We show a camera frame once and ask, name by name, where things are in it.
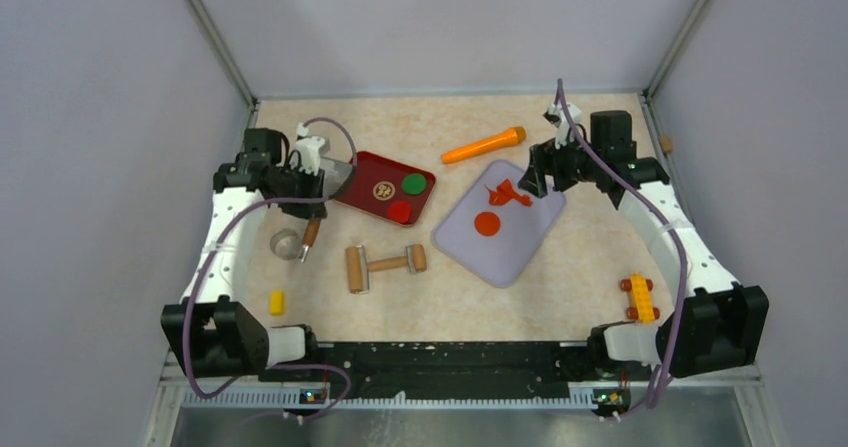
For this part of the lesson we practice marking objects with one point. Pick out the wooden double-ended dough roller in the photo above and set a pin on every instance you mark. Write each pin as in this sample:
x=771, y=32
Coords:
x=359, y=268

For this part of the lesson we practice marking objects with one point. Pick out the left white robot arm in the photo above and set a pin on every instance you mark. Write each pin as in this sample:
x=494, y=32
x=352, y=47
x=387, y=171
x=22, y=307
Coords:
x=210, y=330

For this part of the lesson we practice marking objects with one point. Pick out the orange plastic rolling pin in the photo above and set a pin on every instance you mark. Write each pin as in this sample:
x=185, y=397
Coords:
x=510, y=137

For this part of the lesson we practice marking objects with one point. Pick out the dark red lacquer tray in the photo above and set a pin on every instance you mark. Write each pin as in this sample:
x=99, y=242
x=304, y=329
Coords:
x=377, y=183

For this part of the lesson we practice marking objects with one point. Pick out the metal scraper wooden handle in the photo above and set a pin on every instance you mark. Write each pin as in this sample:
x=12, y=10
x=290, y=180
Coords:
x=337, y=177

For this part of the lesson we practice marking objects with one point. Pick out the small yellow block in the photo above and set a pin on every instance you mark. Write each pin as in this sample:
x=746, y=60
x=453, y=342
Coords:
x=276, y=303

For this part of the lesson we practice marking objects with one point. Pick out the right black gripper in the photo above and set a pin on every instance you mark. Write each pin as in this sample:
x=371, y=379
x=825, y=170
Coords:
x=545, y=161

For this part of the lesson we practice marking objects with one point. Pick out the yellow toy car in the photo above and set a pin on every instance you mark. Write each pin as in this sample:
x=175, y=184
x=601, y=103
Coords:
x=641, y=308

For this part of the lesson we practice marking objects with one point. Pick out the red dough disc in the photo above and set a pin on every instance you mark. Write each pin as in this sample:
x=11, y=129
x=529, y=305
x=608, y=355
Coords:
x=400, y=212

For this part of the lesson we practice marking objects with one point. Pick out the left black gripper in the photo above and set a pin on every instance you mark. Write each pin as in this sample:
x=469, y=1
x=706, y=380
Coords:
x=305, y=210

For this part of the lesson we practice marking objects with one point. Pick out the lavender plastic cutting board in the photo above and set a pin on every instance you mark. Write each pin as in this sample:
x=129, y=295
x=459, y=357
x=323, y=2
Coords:
x=498, y=260

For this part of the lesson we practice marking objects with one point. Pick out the orange round dough wrapper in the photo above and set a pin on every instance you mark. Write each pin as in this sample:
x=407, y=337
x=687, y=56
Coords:
x=487, y=223

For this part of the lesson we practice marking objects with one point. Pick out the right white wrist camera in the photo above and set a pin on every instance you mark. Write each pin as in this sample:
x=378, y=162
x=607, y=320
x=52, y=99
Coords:
x=565, y=118

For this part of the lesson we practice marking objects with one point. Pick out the small tan wall knob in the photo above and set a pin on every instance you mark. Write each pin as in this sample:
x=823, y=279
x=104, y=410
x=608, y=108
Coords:
x=666, y=144

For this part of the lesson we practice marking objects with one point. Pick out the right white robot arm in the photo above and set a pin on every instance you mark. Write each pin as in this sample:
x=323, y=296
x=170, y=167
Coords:
x=717, y=322

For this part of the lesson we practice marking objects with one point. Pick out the green dough disc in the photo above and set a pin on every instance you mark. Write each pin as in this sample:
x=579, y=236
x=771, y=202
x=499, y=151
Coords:
x=414, y=184

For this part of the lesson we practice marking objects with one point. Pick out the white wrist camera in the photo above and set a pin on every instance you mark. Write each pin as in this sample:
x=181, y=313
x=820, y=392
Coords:
x=565, y=118
x=308, y=151

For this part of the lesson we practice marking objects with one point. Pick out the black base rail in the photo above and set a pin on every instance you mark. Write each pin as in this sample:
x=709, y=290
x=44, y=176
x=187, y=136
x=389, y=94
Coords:
x=442, y=371

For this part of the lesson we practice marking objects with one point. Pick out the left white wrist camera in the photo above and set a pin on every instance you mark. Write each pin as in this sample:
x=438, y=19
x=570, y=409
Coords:
x=308, y=151

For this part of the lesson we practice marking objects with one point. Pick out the orange-red dough lump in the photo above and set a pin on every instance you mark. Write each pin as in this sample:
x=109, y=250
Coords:
x=505, y=192

